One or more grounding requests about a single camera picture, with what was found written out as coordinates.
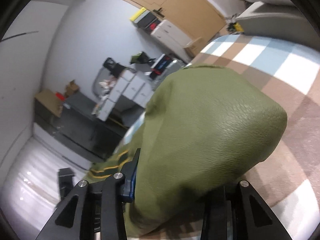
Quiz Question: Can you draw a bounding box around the green and mustard varsity jacket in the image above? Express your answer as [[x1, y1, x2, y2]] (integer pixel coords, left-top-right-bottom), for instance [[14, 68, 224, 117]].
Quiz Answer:
[[85, 65, 287, 237]]

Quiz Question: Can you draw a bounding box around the dark low cabinet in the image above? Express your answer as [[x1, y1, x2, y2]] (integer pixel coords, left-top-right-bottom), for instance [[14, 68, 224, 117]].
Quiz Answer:
[[34, 89, 127, 163]]

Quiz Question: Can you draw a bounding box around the white drawer desk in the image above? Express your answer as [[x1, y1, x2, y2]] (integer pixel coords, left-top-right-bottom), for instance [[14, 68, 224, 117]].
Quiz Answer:
[[92, 68, 154, 121]]

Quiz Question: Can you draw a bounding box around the white curtain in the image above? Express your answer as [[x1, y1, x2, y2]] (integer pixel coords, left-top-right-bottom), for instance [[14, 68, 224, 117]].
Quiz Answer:
[[1, 137, 86, 239]]

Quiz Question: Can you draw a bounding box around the black red shoe box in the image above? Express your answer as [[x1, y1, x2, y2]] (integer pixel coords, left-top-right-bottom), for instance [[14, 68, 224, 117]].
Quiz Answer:
[[151, 54, 173, 75]]

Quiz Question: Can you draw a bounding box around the silver aluminium suitcase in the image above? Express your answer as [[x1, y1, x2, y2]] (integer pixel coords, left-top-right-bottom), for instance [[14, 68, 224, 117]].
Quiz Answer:
[[149, 59, 186, 91]]

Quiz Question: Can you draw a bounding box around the white cabinet by door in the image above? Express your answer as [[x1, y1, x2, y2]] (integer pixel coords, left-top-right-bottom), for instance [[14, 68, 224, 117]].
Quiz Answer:
[[151, 20, 192, 63]]

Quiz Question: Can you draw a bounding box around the upper cardboard box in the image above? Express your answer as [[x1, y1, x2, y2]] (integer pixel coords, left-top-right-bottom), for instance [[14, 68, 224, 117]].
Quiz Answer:
[[184, 37, 203, 58]]

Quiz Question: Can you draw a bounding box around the yellow topped black box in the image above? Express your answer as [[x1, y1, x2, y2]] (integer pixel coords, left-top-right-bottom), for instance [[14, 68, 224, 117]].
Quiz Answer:
[[130, 7, 158, 28]]

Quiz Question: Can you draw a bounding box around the checkered bed sheet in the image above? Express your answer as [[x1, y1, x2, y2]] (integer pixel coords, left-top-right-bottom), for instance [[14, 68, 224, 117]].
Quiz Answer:
[[120, 33, 320, 240]]

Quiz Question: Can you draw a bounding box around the wooden door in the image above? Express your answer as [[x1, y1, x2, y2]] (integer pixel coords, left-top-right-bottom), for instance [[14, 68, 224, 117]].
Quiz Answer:
[[124, 0, 226, 42]]

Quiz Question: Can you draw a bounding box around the grey armchair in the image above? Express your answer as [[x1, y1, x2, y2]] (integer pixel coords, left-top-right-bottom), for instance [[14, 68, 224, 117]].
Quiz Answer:
[[236, 0, 319, 47]]

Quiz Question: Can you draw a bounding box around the black camera box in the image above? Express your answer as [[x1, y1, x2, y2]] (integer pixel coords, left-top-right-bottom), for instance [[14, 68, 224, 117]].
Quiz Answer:
[[57, 168, 74, 200]]

